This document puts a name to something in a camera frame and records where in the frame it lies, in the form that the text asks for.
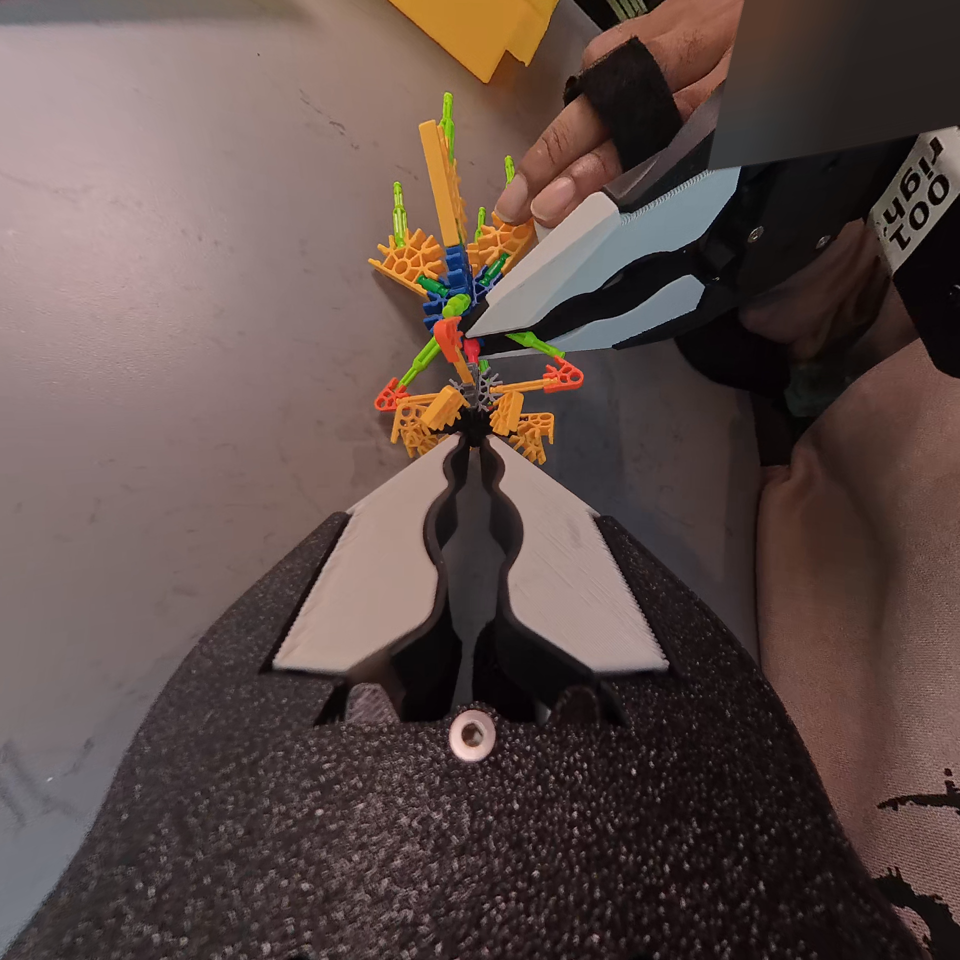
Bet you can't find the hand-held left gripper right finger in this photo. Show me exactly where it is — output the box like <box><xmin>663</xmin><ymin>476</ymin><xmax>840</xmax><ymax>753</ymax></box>
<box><xmin>480</xmin><ymin>435</ymin><xmax>670</xmax><ymax>725</ymax></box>

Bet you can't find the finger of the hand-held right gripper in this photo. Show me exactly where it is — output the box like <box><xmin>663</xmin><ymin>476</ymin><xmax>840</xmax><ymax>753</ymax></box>
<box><xmin>540</xmin><ymin>273</ymin><xmax>708</xmax><ymax>355</ymax></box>
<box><xmin>461</xmin><ymin>166</ymin><xmax>744</xmax><ymax>339</ymax></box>

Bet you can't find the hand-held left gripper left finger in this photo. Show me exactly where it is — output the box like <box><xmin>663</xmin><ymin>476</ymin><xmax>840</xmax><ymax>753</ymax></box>
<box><xmin>273</xmin><ymin>435</ymin><xmax>460</xmax><ymax>721</ymax></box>

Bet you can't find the yellow black toy wheel assembly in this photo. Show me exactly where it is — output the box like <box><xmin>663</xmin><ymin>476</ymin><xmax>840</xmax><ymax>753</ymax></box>
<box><xmin>373</xmin><ymin>358</ymin><xmax>585</xmax><ymax>462</ymax></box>

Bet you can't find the large blue green toy assembly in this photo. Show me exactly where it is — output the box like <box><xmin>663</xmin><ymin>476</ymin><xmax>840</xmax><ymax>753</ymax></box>
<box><xmin>367</xmin><ymin>153</ymin><xmax>567</xmax><ymax>391</ymax></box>

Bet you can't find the person's right forearm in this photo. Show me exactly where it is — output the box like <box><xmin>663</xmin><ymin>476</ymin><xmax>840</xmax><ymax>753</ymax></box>
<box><xmin>675</xmin><ymin>225</ymin><xmax>918</xmax><ymax>466</ymax></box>

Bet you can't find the grey desk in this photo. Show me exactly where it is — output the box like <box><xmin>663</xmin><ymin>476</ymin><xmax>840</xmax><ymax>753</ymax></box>
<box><xmin>0</xmin><ymin>0</ymin><xmax>766</xmax><ymax>939</ymax></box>

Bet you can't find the person's right hand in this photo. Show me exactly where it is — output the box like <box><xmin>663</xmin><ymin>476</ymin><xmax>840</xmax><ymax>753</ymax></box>
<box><xmin>495</xmin><ymin>0</ymin><xmax>744</xmax><ymax>228</ymax></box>

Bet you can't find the yellow plastic bin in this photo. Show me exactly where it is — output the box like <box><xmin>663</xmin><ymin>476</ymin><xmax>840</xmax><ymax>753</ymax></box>
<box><xmin>386</xmin><ymin>0</ymin><xmax>562</xmax><ymax>84</ymax></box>

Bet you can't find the person's torso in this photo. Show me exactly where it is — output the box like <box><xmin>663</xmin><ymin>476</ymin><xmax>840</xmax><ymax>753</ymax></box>
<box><xmin>753</xmin><ymin>337</ymin><xmax>960</xmax><ymax>960</ymax></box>

